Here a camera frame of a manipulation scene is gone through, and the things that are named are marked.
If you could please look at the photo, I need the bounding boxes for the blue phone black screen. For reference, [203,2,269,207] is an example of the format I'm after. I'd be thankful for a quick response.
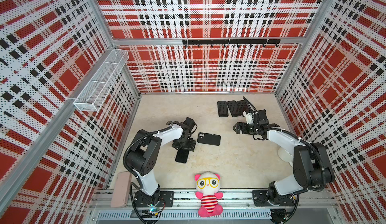
[175,149,190,164]

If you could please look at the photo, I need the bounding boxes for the black phone case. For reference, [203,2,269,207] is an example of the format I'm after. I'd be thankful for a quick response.
[227,100,240,117]
[217,101,229,117]
[197,132,221,146]

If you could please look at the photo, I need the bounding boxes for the white-edged phone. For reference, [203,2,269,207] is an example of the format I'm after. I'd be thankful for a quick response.
[236,100,248,116]

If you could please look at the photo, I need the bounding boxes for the black phone case top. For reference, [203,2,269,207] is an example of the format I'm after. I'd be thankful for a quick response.
[197,132,221,146]

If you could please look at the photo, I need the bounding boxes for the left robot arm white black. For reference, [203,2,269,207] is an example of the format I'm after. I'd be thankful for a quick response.
[123,117,197,196]

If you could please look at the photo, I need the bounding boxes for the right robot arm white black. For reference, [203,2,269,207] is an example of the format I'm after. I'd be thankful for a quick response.
[233,122,335,198]

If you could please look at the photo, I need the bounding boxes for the pink phone case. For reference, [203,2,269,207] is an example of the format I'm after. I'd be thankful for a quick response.
[111,172,132,208]

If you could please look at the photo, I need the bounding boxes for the pink panda plush toy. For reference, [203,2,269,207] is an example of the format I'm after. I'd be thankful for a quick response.
[195,172,223,218]

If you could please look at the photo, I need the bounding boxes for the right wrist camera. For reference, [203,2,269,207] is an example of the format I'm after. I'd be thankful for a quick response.
[243,109,279,130]

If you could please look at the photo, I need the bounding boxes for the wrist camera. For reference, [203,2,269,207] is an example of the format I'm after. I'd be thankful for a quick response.
[183,117,197,134]
[243,109,279,130]

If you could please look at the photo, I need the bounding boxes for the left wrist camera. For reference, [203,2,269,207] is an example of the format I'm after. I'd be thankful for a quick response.
[183,117,197,134]

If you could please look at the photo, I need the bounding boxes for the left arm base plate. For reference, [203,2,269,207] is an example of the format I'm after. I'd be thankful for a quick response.
[134,191,174,207]

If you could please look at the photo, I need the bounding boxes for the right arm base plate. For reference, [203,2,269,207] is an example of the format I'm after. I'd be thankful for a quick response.
[252,189,295,207]

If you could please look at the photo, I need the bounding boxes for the black hook rail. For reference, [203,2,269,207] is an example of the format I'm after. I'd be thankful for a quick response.
[182,39,281,46]

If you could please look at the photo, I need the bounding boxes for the aluminium front rail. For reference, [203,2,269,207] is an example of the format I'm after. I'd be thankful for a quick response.
[90,188,337,210]

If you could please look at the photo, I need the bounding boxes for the white wire mesh basket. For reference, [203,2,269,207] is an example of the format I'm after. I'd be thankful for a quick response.
[74,49,128,112]

